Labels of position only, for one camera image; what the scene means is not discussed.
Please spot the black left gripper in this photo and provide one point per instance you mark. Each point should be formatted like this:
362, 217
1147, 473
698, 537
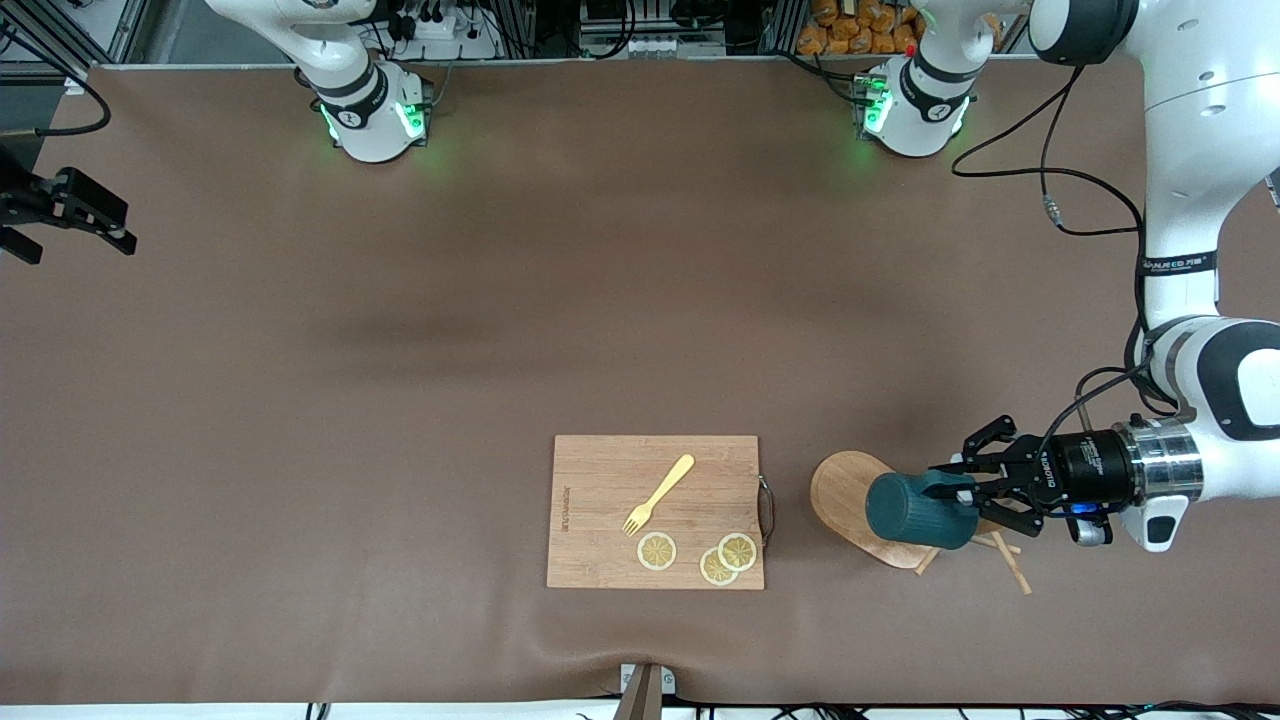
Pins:
1085, 467

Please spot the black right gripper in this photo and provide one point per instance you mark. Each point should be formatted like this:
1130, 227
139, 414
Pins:
40, 200

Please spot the dark green ribbed cup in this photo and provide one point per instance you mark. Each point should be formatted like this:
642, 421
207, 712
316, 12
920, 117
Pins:
910, 510

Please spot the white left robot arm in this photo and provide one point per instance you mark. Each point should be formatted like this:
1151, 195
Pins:
1200, 150

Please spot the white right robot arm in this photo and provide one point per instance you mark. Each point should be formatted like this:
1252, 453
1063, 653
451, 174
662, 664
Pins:
370, 110

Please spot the wooden cup rack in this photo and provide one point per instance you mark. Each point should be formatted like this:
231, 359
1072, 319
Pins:
840, 490

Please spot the lemon slice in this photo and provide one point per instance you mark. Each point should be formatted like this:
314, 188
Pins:
738, 551
712, 572
657, 551

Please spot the yellow plastic fork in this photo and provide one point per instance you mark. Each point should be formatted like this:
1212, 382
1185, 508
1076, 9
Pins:
660, 492

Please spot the bamboo cutting board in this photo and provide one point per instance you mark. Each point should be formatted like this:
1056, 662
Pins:
600, 500

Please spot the brown table mat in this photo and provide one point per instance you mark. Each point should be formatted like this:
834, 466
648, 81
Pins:
300, 550

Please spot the white power strip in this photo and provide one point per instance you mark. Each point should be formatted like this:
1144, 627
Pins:
440, 30

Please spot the pile of orange items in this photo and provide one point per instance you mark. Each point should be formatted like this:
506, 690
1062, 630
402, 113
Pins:
850, 35

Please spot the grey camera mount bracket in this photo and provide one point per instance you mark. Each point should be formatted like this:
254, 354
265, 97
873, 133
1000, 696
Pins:
643, 695

